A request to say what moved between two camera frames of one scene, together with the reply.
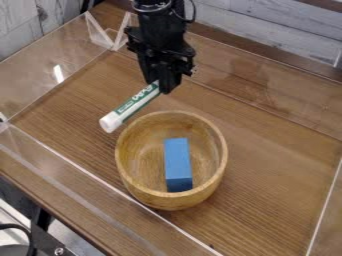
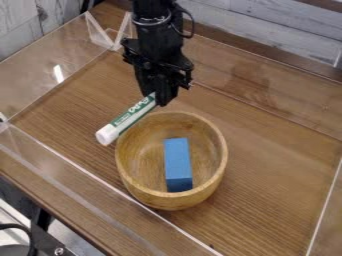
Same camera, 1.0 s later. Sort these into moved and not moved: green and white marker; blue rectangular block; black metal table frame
Moved: green and white marker
Not moved: blue rectangular block; black metal table frame
